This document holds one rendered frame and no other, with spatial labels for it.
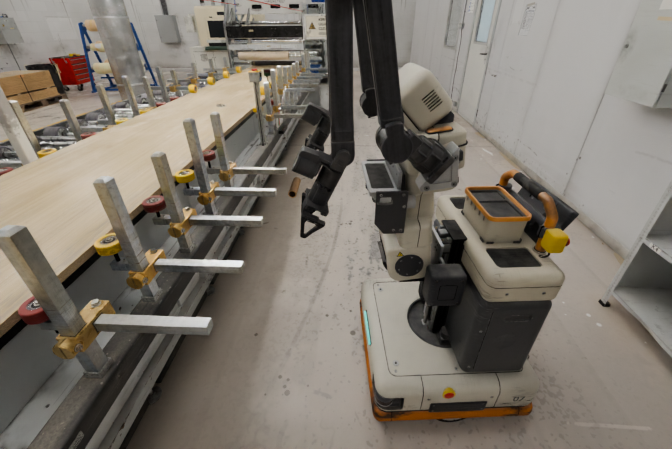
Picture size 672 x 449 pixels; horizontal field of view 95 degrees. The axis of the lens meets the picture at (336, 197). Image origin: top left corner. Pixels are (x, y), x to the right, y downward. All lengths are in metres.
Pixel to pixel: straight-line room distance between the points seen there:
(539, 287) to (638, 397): 1.06
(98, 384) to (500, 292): 1.16
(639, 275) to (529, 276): 1.39
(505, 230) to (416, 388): 0.69
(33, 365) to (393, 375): 1.15
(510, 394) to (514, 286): 0.56
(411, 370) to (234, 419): 0.80
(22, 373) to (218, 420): 0.79
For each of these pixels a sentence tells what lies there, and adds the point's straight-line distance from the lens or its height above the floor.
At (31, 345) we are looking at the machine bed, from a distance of 1.24.
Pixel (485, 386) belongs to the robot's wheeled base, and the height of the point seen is 0.26.
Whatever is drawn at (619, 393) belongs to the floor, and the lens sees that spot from 2.13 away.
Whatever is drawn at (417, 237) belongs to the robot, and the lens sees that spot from 1.10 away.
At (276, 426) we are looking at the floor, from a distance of 1.66.
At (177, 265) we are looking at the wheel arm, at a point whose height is 0.82.
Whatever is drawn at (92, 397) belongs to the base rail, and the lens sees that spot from 1.09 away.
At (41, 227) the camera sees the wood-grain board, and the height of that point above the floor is 0.90.
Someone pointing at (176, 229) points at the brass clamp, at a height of 0.83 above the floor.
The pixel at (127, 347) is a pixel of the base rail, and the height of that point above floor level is 0.70.
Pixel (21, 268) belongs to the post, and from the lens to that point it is 0.90.
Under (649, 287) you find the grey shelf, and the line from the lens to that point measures 2.62.
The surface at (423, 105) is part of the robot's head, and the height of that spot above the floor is 1.30.
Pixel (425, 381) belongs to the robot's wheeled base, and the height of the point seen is 0.28.
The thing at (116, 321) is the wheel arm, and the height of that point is 0.85.
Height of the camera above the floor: 1.50
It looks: 30 degrees down
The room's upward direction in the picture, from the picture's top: 1 degrees counter-clockwise
